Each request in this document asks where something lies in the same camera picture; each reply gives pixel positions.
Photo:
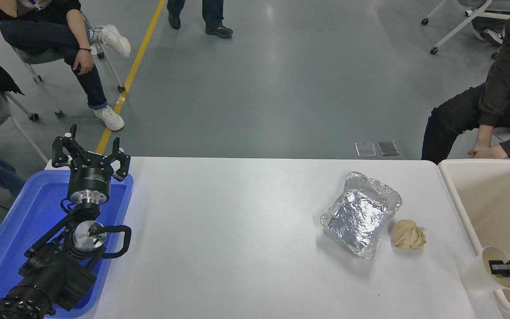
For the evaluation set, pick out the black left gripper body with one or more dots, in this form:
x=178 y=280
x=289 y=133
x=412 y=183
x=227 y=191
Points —
x=89 y=178

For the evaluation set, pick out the white paper cup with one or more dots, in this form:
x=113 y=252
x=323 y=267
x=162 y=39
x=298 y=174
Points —
x=474 y=274

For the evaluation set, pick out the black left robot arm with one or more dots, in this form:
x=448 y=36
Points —
x=53 y=279

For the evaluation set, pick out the person's hand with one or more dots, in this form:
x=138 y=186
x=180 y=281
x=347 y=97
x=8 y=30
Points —
x=84 y=62

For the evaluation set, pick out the person's left hand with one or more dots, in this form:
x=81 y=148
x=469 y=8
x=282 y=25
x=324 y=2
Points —
x=501 y=153

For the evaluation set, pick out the person's right hand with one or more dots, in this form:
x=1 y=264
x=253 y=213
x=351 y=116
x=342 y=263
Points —
x=483 y=151

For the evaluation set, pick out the large pale bin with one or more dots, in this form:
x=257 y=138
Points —
x=494 y=195

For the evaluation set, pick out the blue plastic tray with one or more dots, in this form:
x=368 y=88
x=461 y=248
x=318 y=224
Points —
x=25 y=212

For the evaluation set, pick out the crumpled tan paper ball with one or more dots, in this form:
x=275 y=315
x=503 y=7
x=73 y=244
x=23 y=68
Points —
x=407 y=235

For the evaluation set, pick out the silver foil tray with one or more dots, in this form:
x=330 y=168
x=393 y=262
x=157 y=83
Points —
x=357 y=217

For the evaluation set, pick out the metal floor plate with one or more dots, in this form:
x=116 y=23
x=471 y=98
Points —
x=388 y=148
x=365 y=149

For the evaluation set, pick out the white frame wheeled chair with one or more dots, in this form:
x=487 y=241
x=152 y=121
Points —
x=487 y=14

